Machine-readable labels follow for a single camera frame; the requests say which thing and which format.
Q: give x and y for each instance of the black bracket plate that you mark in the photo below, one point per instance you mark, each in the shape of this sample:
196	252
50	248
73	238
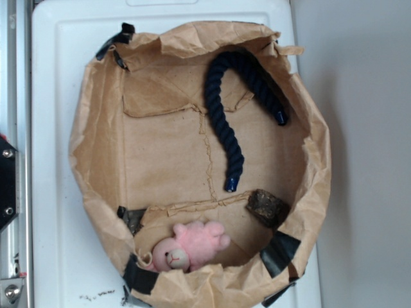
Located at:
9	183

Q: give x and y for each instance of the aluminium frame rail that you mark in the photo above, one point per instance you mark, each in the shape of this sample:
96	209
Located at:
16	239

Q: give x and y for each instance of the brown paper bag tray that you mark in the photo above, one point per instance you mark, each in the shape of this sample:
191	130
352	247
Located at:
184	126

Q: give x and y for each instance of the pink plush bunny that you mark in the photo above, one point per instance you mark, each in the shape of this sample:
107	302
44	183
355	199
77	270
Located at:
191	247

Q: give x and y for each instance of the brown rough block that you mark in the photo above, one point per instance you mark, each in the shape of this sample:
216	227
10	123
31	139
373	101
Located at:
267	208

